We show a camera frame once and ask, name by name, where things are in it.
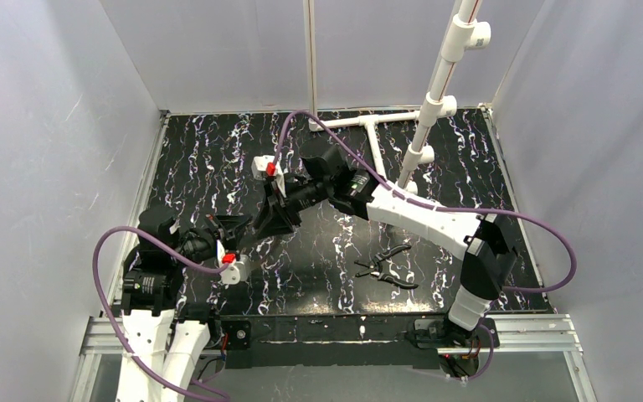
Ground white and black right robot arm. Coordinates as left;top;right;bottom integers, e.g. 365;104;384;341
251;146;517;332

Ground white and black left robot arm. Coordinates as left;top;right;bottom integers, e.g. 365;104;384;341
116;205;251;401

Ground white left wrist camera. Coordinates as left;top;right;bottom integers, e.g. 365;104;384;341
215;240;251;286

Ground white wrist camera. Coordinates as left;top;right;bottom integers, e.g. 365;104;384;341
215;240;251;286
251;155;286;197

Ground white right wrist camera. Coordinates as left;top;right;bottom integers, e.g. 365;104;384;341
251;155;286;197

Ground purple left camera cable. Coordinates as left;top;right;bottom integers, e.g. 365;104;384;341
91;225;234;402

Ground purple camera cable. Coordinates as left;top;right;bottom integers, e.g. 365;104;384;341
272;110;578;382
91;225;234;402

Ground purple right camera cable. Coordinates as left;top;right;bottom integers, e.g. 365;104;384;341
272;110;578;382

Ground black handled pliers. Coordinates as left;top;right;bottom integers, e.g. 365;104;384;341
353;244;419;290

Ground white PVC pipe frame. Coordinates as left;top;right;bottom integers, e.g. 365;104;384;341
302;0;492;195

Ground aluminium rail frame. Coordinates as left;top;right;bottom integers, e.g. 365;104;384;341
68;111;599;402

